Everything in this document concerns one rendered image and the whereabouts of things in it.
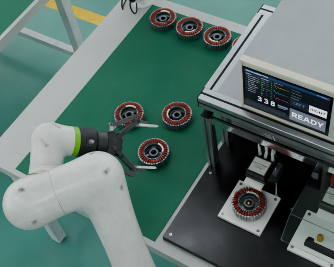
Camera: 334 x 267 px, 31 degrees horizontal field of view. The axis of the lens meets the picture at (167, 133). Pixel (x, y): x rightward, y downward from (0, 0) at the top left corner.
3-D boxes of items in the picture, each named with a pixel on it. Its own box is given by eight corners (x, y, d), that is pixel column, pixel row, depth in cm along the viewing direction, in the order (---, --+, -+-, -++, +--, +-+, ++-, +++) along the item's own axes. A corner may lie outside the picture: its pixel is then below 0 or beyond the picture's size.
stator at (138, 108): (140, 132, 219) (139, 126, 216) (112, 128, 222) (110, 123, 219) (148, 108, 225) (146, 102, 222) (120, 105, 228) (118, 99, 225)
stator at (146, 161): (146, 174, 208) (144, 168, 205) (134, 151, 215) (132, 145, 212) (175, 161, 210) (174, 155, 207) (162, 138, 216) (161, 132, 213)
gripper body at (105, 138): (97, 156, 182) (125, 158, 186) (98, 128, 183) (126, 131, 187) (88, 156, 189) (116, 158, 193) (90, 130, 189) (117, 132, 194)
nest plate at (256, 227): (259, 237, 187) (259, 235, 186) (217, 216, 193) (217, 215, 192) (280, 199, 193) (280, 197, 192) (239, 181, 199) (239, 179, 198)
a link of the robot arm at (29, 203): (66, 221, 132) (45, 170, 131) (10, 243, 131) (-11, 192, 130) (69, 208, 150) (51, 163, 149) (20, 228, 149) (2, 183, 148)
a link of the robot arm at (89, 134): (71, 127, 188) (69, 156, 188) (83, 125, 178) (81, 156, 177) (89, 128, 191) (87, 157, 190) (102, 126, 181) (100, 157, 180)
